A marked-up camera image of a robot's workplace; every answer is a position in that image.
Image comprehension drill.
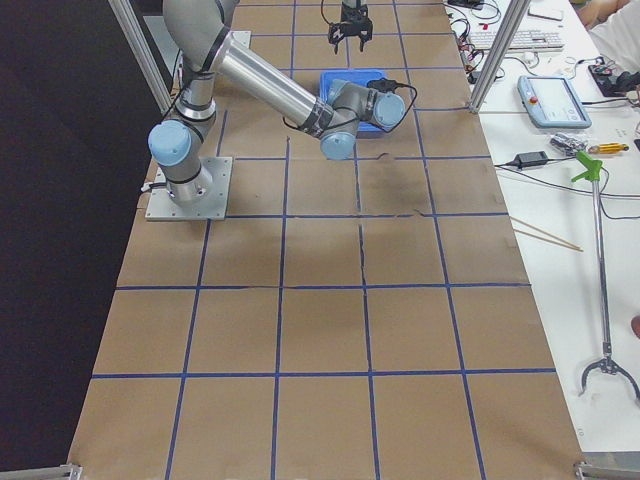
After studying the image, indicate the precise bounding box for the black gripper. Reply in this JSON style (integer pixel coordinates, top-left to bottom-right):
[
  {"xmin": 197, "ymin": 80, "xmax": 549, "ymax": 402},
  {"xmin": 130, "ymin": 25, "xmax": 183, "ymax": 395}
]
[{"xmin": 328, "ymin": 7, "xmax": 373, "ymax": 54}]

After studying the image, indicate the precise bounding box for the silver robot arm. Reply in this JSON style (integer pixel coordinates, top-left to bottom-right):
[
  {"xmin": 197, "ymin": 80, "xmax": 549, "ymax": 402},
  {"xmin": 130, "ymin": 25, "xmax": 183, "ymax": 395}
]
[
  {"xmin": 148, "ymin": 1, "xmax": 406, "ymax": 207},
  {"xmin": 320, "ymin": 0, "xmax": 373, "ymax": 54}
]

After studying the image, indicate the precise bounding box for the blue plastic tray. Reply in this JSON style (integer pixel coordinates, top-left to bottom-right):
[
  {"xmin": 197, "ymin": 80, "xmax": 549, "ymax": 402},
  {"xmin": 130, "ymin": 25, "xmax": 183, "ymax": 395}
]
[{"xmin": 318, "ymin": 68, "xmax": 387, "ymax": 139}]

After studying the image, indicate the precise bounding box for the white keyboard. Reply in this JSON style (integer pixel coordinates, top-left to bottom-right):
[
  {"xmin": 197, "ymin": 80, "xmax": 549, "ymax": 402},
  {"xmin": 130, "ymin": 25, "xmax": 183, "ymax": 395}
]
[{"xmin": 469, "ymin": 30, "xmax": 565, "ymax": 51}]

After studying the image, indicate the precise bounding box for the blue teach pendant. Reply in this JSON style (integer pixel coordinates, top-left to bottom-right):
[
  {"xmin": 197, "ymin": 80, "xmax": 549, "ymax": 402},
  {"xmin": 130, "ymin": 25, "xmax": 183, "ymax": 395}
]
[{"xmin": 517, "ymin": 76, "xmax": 592, "ymax": 129}]

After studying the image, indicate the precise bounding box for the black power adapter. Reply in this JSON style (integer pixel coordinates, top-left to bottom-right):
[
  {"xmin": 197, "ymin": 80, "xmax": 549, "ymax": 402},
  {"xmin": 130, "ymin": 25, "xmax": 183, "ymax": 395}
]
[{"xmin": 514, "ymin": 151, "xmax": 549, "ymax": 169}]

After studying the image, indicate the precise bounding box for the brown paper table cover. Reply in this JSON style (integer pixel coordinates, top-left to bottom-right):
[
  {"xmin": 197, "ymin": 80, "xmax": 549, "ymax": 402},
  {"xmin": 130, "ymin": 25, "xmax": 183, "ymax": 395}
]
[{"xmin": 69, "ymin": 1, "xmax": 581, "ymax": 479}]

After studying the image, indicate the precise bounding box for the yellow brass tool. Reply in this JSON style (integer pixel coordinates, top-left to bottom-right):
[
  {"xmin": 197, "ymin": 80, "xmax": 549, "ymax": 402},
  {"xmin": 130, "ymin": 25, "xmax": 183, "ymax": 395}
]
[{"xmin": 588, "ymin": 142, "xmax": 629, "ymax": 155}]

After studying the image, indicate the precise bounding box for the wooden chopstick pair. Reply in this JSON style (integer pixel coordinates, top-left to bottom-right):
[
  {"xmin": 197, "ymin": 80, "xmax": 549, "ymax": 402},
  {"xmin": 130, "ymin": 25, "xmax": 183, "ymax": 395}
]
[{"xmin": 510, "ymin": 216, "xmax": 583, "ymax": 252}]

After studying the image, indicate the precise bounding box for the aluminium frame post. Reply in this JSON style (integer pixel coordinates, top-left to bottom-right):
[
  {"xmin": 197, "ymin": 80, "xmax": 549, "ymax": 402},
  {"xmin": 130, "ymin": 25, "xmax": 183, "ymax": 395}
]
[{"xmin": 468, "ymin": 0, "xmax": 530, "ymax": 114}]

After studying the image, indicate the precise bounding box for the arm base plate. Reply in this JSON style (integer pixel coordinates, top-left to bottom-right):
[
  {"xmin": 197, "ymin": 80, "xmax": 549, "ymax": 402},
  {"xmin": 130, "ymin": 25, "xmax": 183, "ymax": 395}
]
[{"xmin": 145, "ymin": 157, "xmax": 233, "ymax": 221}]

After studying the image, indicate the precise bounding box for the green handled reach grabber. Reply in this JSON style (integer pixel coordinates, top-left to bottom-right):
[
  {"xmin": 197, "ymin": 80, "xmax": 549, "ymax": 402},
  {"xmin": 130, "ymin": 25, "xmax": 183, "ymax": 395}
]
[{"xmin": 571, "ymin": 151, "xmax": 639, "ymax": 404}]

